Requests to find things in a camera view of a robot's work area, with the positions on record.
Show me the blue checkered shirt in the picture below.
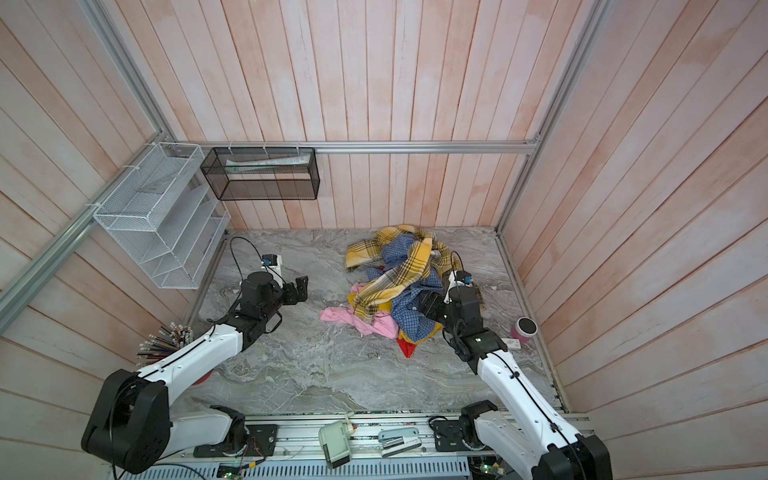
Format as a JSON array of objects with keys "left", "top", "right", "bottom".
[{"left": 366, "top": 232, "right": 442, "bottom": 339}]

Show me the yellow plaid cloth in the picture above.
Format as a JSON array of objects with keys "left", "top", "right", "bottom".
[{"left": 345, "top": 225, "right": 473, "bottom": 322}]

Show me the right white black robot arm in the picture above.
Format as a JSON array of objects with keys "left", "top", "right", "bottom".
[{"left": 419, "top": 284, "right": 613, "bottom": 479}]

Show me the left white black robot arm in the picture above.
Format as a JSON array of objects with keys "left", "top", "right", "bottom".
[{"left": 81, "top": 270, "right": 308, "bottom": 474}]

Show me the red cloth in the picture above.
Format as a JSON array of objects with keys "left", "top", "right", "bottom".
[{"left": 397, "top": 338, "right": 417, "bottom": 359}]

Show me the pink cloth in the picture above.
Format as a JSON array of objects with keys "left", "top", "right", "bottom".
[{"left": 319, "top": 301, "right": 400, "bottom": 339}]

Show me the pink cup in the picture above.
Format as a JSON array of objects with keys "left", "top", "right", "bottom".
[{"left": 510, "top": 317, "right": 538, "bottom": 344}]

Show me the red pencil holder with pencils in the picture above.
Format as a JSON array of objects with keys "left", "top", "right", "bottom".
[{"left": 135, "top": 323, "right": 217, "bottom": 391}]

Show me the black mesh basket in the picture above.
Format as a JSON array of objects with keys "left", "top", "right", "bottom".
[{"left": 201, "top": 146, "right": 321, "bottom": 201}]

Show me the grey stapler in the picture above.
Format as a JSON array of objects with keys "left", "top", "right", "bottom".
[{"left": 378, "top": 426, "right": 422, "bottom": 458}]

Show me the white green device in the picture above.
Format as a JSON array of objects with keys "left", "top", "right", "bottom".
[{"left": 318, "top": 420, "right": 355, "bottom": 469}]

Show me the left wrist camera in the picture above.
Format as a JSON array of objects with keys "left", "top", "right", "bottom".
[{"left": 261, "top": 254, "right": 282, "bottom": 275}]

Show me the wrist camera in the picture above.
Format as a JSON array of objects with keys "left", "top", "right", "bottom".
[
  {"left": 261, "top": 254, "right": 282, "bottom": 275},
  {"left": 443, "top": 270, "right": 474, "bottom": 303}
]

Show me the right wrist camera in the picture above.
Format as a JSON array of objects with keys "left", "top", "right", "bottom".
[{"left": 443, "top": 270, "right": 474, "bottom": 303}]

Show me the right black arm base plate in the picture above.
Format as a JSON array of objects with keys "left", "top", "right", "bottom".
[{"left": 427, "top": 415, "right": 515, "bottom": 454}]

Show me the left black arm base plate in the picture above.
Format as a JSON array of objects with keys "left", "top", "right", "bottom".
[{"left": 193, "top": 424, "right": 278, "bottom": 458}]

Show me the white wire mesh shelf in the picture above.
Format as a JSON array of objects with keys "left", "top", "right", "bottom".
[{"left": 94, "top": 143, "right": 230, "bottom": 290}]

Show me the horizontal aluminium rail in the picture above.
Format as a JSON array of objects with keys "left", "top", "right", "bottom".
[{"left": 193, "top": 140, "right": 538, "bottom": 154}]

